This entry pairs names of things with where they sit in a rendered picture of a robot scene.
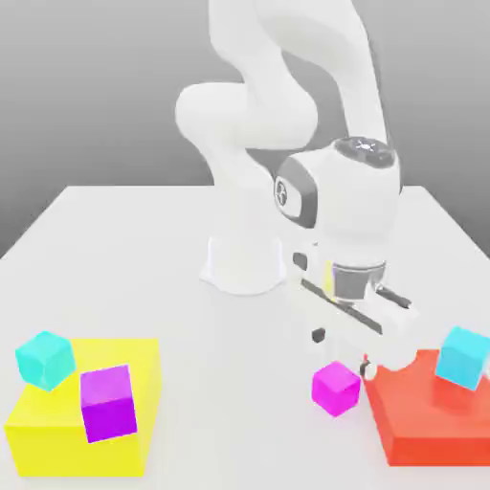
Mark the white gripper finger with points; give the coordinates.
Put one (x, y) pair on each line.
(318, 335)
(366, 367)

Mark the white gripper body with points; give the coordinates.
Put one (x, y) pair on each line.
(394, 333)

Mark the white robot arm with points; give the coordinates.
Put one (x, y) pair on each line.
(356, 214)

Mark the small magenta cube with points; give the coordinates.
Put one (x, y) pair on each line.
(335, 388)

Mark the small cyan cube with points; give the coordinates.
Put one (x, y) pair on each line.
(461, 358)
(45, 360)

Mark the small purple cube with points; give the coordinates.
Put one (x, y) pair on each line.
(109, 405)

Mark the large red box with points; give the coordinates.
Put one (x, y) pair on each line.
(417, 421)

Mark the large yellow box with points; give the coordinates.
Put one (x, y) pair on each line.
(49, 440)

